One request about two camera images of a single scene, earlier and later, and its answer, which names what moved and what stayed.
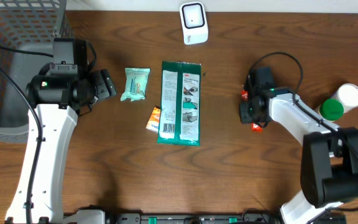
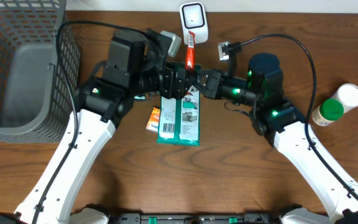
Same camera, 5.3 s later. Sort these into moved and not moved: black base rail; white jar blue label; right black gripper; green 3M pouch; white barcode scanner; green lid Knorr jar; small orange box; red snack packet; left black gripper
Moved: right black gripper; left black gripper; red snack packet
Not moved: small orange box; black base rail; green 3M pouch; green lid Knorr jar; white barcode scanner; white jar blue label
